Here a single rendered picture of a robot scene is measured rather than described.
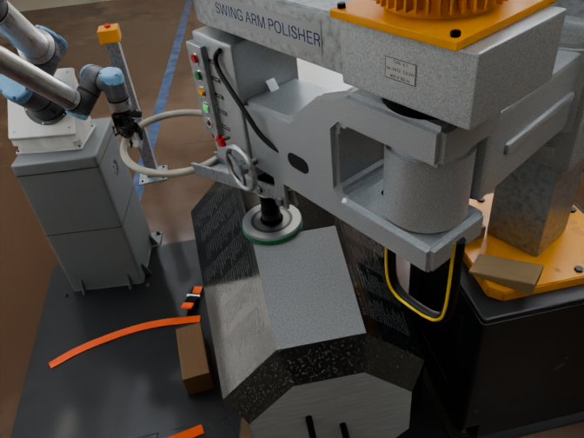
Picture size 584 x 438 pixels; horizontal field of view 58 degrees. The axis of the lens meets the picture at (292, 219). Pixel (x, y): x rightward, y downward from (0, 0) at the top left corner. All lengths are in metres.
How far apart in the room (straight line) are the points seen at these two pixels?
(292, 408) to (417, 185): 0.79
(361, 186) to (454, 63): 0.52
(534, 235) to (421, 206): 0.80
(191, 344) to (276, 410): 1.01
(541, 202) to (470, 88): 0.97
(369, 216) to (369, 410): 0.67
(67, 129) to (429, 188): 1.94
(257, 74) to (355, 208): 0.48
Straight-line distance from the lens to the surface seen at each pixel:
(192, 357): 2.48
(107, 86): 2.30
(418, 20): 0.95
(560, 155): 1.66
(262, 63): 1.50
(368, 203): 1.28
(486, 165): 1.23
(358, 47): 1.02
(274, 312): 1.61
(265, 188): 1.68
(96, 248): 2.96
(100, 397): 2.67
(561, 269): 1.91
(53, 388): 2.80
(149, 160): 3.88
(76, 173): 2.69
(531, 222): 1.86
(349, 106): 1.13
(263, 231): 1.84
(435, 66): 0.91
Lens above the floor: 2.04
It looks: 38 degrees down
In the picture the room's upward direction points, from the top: 7 degrees counter-clockwise
